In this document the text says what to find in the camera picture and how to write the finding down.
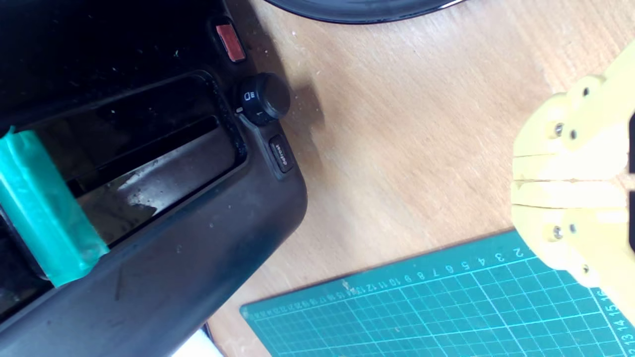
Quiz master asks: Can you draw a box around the green-taped toaster lever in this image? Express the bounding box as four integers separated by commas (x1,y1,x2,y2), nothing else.
0,126,110,288

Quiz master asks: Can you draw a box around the black toaster dial knob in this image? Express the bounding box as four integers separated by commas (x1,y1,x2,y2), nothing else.
234,73,292,126

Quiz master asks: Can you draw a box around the red toaster button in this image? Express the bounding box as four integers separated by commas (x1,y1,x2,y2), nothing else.
216,23,247,63

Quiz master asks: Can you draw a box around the black two-slot toaster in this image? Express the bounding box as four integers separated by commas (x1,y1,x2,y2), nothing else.
0,0,308,357

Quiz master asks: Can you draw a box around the green cutting mat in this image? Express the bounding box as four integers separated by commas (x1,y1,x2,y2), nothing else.
240,229,635,357

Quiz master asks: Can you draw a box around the black plate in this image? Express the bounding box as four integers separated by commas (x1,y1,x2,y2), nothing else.
263,0,467,24

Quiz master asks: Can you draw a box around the black defrost button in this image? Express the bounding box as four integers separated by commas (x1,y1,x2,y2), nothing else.
268,135,295,174

